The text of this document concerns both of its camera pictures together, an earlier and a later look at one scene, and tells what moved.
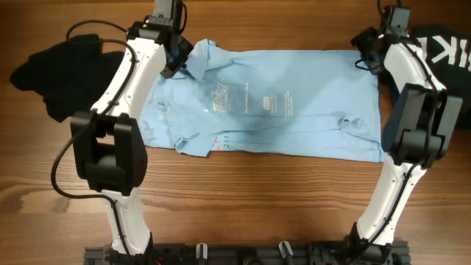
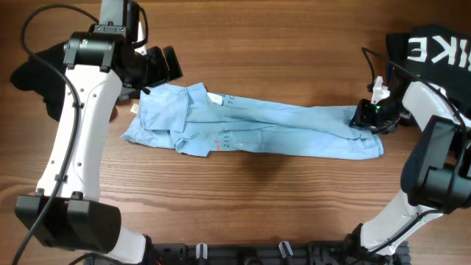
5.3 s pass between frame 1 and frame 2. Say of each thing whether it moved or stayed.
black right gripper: moved
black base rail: stayed
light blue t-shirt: moved
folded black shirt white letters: stayed
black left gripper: moved
